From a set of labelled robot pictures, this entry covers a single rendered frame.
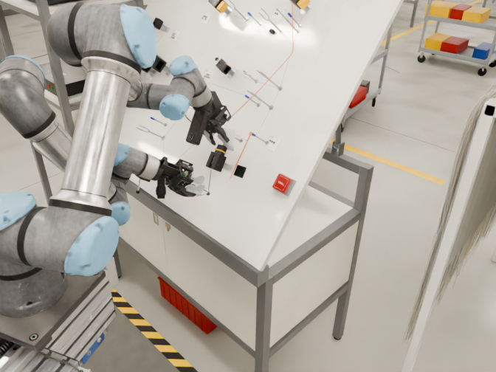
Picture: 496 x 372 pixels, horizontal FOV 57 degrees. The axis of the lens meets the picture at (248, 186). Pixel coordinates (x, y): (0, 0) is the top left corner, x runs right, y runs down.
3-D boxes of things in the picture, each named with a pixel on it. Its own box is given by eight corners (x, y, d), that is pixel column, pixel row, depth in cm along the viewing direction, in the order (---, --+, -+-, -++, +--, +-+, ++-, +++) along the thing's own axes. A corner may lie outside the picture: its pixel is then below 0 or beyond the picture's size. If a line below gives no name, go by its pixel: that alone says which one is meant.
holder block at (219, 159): (212, 169, 161) (205, 166, 158) (218, 154, 161) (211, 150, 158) (221, 172, 159) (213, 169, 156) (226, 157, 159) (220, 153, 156)
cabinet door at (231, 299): (253, 352, 176) (255, 277, 155) (167, 279, 209) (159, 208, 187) (257, 348, 178) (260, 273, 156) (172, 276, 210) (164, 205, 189)
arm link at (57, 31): (12, 41, 91) (121, 115, 139) (62, 46, 89) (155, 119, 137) (26, -13, 93) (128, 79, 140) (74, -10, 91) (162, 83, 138)
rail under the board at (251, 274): (257, 288, 150) (257, 273, 147) (80, 158, 220) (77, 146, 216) (269, 280, 153) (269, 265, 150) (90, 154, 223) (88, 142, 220)
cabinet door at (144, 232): (167, 277, 209) (159, 207, 188) (105, 224, 241) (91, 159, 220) (171, 275, 210) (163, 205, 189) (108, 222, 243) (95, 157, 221)
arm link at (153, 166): (136, 180, 144) (136, 160, 148) (149, 184, 146) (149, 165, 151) (148, 167, 139) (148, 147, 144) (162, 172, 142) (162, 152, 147)
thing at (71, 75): (60, 100, 212) (57, 86, 209) (27, 80, 233) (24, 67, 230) (122, 82, 232) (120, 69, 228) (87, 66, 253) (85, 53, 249)
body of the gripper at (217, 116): (233, 119, 153) (219, 91, 145) (218, 136, 150) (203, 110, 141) (216, 114, 158) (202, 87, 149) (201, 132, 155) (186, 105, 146)
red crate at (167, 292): (207, 336, 232) (206, 317, 224) (159, 295, 254) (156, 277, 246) (246, 304, 249) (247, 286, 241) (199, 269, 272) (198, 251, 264)
